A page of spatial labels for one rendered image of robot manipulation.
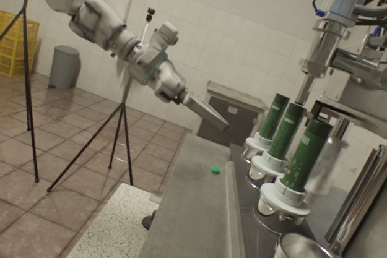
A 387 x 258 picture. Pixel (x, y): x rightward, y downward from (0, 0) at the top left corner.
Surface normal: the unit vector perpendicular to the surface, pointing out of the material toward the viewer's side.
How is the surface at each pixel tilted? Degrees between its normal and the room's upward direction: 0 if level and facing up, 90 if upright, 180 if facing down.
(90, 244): 0
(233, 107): 90
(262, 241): 0
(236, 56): 90
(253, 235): 0
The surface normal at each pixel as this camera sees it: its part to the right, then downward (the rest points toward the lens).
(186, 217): 0.33, -0.92
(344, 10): -0.11, 0.20
